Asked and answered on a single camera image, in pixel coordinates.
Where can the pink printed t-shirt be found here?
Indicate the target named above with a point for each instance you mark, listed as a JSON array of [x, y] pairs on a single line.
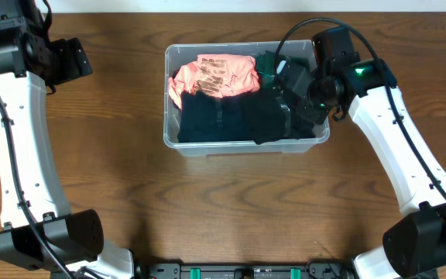
[[216, 75]]

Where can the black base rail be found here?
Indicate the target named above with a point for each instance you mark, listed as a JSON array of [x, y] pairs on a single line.
[[313, 270]]

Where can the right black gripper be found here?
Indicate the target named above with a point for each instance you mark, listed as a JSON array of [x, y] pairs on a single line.
[[317, 114]]

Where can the clear plastic storage bin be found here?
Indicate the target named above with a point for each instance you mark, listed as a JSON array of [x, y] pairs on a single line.
[[177, 55]]

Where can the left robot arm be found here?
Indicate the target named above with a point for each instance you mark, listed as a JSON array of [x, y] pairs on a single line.
[[39, 229]]

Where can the black garment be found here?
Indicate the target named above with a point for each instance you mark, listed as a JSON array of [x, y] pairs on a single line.
[[270, 116]]

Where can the dark green garment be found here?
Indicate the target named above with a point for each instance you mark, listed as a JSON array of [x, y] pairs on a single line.
[[265, 63]]

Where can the dark navy garment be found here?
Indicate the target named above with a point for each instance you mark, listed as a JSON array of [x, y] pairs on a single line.
[[207, 119]]

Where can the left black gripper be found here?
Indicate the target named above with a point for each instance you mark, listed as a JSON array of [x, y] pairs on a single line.
[[77, 58]]

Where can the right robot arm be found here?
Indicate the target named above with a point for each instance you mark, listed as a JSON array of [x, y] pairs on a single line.
[[416, 245]]

